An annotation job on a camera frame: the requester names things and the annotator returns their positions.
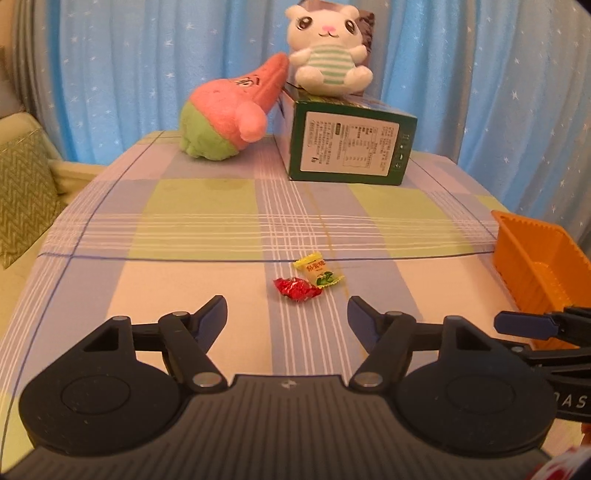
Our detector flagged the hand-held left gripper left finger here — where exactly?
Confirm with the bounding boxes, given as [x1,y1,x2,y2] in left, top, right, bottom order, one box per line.
[84,295,229,393]

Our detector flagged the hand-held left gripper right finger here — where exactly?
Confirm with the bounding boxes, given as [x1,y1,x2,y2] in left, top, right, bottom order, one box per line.
[347,295,494,393]

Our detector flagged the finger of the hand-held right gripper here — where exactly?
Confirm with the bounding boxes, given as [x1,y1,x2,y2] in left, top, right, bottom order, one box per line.
[494,306,591,347]

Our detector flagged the yellow candy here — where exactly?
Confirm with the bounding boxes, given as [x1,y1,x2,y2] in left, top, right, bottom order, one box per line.
[294,251,346,289]

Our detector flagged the orange plastic tray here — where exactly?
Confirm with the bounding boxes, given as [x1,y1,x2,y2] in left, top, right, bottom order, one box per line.
[492,210,591,352]

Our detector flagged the small red foil candy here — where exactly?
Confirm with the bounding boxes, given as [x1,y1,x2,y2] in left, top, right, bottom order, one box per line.
[273,276,323,303]

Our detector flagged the plaid tablecloth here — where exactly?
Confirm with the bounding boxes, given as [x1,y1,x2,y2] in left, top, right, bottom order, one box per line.
[0,130,591,467]

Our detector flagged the person's red patterned clothing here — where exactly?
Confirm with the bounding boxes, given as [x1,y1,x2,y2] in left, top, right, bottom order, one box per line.
[531,445,591,480]

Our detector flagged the green cardboard box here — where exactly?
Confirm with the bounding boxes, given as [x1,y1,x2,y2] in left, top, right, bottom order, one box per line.
[279,80,419,186]

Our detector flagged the cream sofa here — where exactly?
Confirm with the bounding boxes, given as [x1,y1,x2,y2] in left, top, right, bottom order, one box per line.
[0,111,109,278]

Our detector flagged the pink star plush toy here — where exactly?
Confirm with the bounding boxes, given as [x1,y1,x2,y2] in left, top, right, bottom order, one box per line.
[179,52,289,161]

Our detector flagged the green zigzag cushion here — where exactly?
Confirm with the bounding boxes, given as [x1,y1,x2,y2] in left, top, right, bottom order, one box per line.
[0,134,63,271]

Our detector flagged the white striped plush toy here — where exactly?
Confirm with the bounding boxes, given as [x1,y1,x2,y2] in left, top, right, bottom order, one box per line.
[285,4,374,96]

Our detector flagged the blue star curtain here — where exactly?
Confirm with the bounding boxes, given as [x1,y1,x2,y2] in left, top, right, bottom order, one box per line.
[0,0,591,259]

